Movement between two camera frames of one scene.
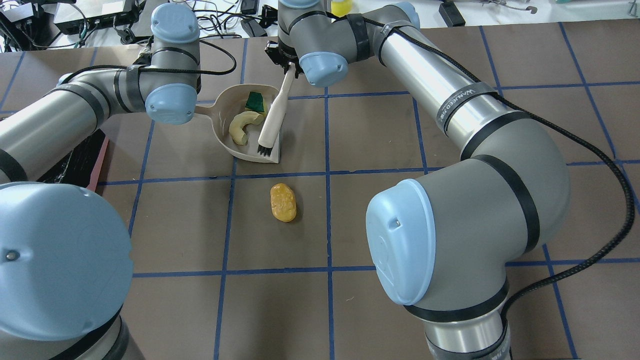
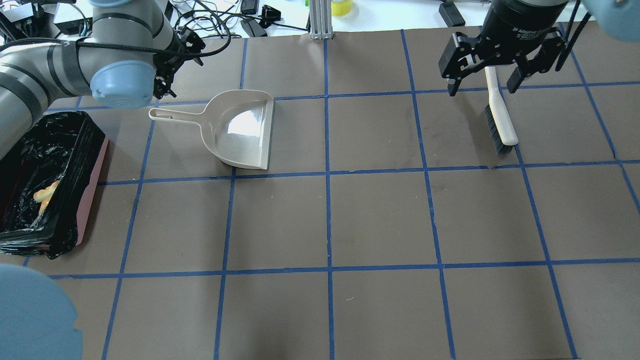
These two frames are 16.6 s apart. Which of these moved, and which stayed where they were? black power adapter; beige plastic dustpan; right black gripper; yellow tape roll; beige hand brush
Moved: beige hand brush; right black gripper; beige plastic dustpan
Stayed: yellow tape roll; black power adapter
